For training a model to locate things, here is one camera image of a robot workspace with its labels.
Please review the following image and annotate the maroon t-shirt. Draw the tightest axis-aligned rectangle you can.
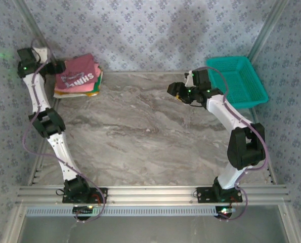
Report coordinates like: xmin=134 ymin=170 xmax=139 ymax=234
xmin=55 ymin=54 xmax=97 ymax=91

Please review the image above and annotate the white and yellow folded t-shirt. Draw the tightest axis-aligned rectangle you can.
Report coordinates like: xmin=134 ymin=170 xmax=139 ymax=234
xmin=53 ymin=88 xmax=100 ymax=99

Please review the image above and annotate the pink folded t-shirt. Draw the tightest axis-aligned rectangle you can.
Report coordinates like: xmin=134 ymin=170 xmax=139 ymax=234
xmin=54 ymin=63 xmax=102 ymax=93

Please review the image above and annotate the green folded t-shirt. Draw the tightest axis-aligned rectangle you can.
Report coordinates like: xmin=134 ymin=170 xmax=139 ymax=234
xmin=93 ymin=72 xmax=104 ymax=93

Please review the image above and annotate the teal plastic basket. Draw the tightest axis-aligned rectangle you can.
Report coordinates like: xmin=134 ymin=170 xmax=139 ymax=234
xmin=207 ymin=55 xmax=269 ymax=110

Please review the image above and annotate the black electronics module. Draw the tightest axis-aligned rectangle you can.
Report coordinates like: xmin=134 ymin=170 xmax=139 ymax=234
xmin=72 ymin=205 xmax=94 ymax=220
xmin=215 ymin=206 xmax=236 ymax=220

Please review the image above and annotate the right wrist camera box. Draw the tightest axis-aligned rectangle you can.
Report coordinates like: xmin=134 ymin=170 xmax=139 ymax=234
xmin=184 ymin=72 xmax=195 ymax=88

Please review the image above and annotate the aluminium frame post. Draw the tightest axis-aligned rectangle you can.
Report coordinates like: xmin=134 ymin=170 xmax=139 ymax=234
xmin=13 ymin=0 xmax=61 ymax=70
xmin=247 ymin=0 xmax=291 ymax=64

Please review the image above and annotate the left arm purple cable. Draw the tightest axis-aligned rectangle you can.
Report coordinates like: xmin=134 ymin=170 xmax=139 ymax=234
xmin=22 ymin=37 xmax=108 ymax=224

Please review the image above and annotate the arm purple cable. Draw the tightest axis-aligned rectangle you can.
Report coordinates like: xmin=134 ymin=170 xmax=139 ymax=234
xmin=22 ymin=37 xmax=108 ymax=224
xmin=194 ymin=66 xmax=270 ymax=222

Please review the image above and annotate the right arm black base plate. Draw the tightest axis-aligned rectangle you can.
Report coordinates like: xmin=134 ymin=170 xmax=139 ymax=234
xmin=196 ymin=187 xmax=243 ymax=203

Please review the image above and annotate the aluminium mounting rail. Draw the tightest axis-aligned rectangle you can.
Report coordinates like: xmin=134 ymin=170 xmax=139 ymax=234
xmin=16 ymin=185 xmax=291 ymax=205

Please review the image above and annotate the grey slotted cable duct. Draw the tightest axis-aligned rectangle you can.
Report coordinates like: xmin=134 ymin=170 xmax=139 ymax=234
xmin=25 ymin=205 xmax=218 ymax=217

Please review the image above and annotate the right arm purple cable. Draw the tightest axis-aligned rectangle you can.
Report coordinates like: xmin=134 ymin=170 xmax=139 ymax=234
xmin=194 ymin=66 xmax=270 ymax=222

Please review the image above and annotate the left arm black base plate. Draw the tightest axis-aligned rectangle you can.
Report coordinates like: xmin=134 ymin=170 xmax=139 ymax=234
xmin=62 ymin=187 xmax=108 ymax=204

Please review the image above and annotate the aluminium frame leg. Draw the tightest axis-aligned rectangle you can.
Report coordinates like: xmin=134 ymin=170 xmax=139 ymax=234
xmin=3 ymin=204 xmax=27 ymax=243
xmin=278 ymin=204 xmax=301 ymax=243

